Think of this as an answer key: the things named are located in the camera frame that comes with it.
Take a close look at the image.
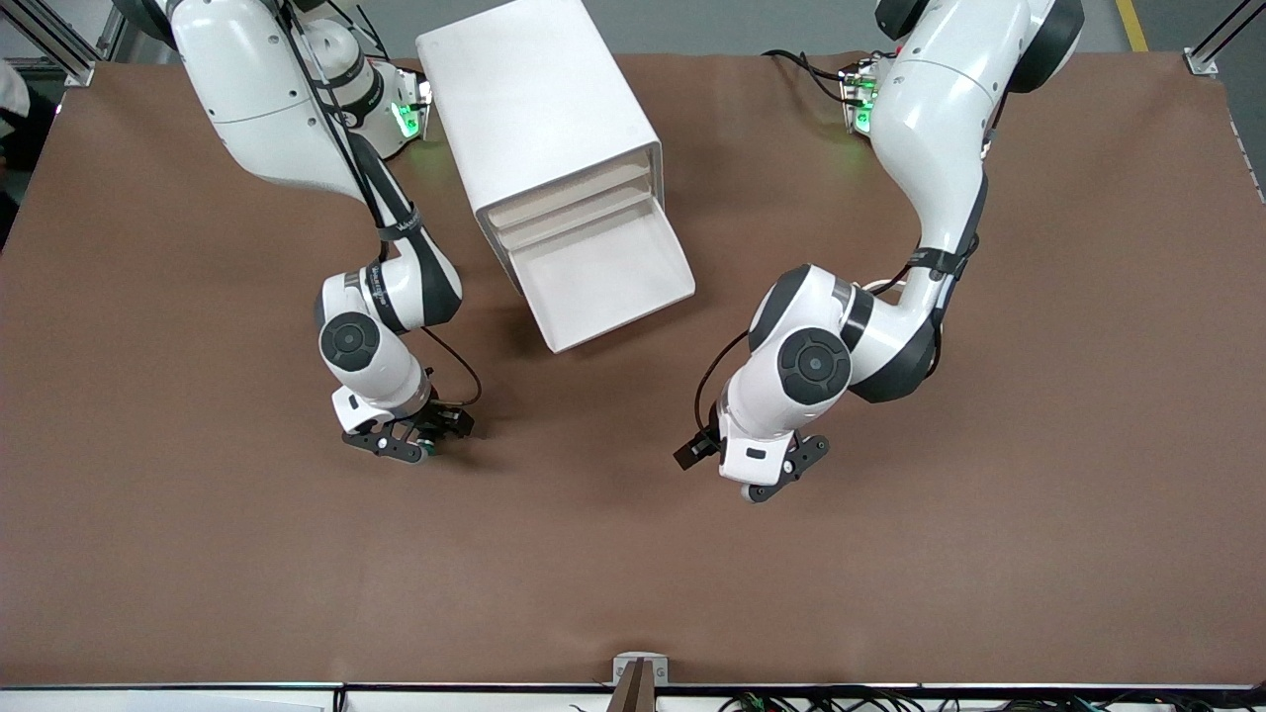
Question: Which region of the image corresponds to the white plastic drawer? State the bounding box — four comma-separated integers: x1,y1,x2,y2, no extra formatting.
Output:
487,161,654,230
509,193,696,355

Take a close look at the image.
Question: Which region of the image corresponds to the white drawer cabinet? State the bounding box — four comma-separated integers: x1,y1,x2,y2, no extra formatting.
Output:
415,0,666,296

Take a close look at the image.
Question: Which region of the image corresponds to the white panel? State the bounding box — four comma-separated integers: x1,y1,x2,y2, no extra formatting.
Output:
0,687,342,712

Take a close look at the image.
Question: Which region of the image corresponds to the black left camera cable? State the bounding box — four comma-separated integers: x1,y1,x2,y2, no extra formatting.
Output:
692,329,753,441

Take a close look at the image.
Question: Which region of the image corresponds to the black camera cable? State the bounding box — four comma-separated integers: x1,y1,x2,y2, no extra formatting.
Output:
692,329,753,441
277,0,484,408

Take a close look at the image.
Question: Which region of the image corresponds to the black right camera cable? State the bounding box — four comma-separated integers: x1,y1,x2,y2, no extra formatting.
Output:
277,0,484,408

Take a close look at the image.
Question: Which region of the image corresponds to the grey metal bracket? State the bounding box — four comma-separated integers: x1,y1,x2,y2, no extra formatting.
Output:
613,653,670,686

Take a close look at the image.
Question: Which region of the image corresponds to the black arm base cable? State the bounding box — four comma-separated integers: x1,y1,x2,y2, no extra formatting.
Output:
762,47,854,105

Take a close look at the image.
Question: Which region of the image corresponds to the aluminium frame structure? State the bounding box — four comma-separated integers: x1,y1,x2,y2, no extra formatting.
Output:
15,0,130,88

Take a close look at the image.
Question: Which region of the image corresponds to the aluminium post with bracket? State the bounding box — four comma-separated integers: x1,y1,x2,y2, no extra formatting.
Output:
1184,0,1266,78

